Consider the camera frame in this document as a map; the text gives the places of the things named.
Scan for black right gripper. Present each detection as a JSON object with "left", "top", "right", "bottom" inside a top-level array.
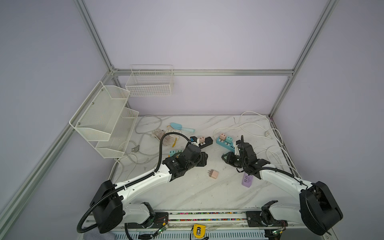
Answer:
[{"left": 220, "top": 151, "right": 247, "bottom": 168}]

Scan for pink USB charger plug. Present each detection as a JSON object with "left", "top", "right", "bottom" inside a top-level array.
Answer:
[{"left": 208, "top": 170, "right": 219, "bottom": 179}]

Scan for purple power strip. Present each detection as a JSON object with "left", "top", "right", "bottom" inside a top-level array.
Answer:
[{"left": 242, "top": 173, "right": 254, "bottom": 188}]

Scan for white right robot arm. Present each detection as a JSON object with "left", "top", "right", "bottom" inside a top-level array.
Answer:
[{"left": 222, "top": 139, "right": 344, "bottom": 236}]

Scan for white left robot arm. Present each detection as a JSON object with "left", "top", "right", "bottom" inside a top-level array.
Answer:
[{"left": 77, "top": 137, "right": 208, "bottom": 234}]

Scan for green plug on teal strip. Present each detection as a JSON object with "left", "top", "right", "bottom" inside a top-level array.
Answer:
[{"left": 225, "top": 136, "right": 233, "bottom": 144}]

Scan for pink plug right on black strip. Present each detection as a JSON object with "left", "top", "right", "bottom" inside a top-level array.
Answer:
[{"left": 198, "top": 137, "right": 205, "bottom": 144}]

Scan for pink plug on teal strip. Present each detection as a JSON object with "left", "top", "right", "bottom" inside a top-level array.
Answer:
[{"left": 219, "top": 133, "right": 227, "bottom": 142}]

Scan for teal power strip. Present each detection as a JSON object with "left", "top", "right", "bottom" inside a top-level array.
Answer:
[{"left": 216, "top": 138, "right": 235, "bottom": 153}]

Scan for orange power strip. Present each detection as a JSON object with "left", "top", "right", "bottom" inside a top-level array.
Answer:
[{"left": 169, "top": 150, "right": 183, "bottom": 157}]

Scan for black power strip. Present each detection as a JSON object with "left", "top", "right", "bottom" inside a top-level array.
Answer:
[{"left": 199, "top": 137, "right": 213, "bottom": 149}]

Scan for beige power strip bundle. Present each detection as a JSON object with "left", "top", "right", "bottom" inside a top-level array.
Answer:
[{"left": 151, "top": 126, "right": 181, "bottom": 148}]

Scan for yellow tape measure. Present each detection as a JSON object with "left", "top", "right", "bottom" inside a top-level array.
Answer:
[{"left": 192, "top": 224, "right": 206, "bottom": 240}]

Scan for white mesh two-tier shelf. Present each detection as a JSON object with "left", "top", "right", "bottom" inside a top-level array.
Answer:
[{"left": 69, "top": 82, "right": 139, "bottom": 159}]

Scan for white power strip cable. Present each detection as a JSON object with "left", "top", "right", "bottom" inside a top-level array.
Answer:
[{"left": 212, "top": 110, "right": 296, "bottom": 151}]

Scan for white purple strip cable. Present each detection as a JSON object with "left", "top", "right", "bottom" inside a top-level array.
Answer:
[{"left": 254, "top": 146, "right": 302, "bottom": 179}]

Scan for grey cable with plug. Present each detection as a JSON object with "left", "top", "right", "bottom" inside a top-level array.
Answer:
[{"left": 127, "top": 115, "right": 164, "bottom": 157}]

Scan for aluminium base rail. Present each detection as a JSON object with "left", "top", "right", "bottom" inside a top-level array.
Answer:
[{"left": 80, "top": 209, "right": 334, "bottom": 240}]

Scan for white wire basket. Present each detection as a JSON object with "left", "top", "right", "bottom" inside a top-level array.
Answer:
[{"left": 126, "top": 65, "right": 174, "bottom": 97}]

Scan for aluminium frame corner post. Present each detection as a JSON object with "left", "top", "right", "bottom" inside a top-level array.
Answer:
[{"left": 269, "top": 0, "right": 339, "bottom": 119}]

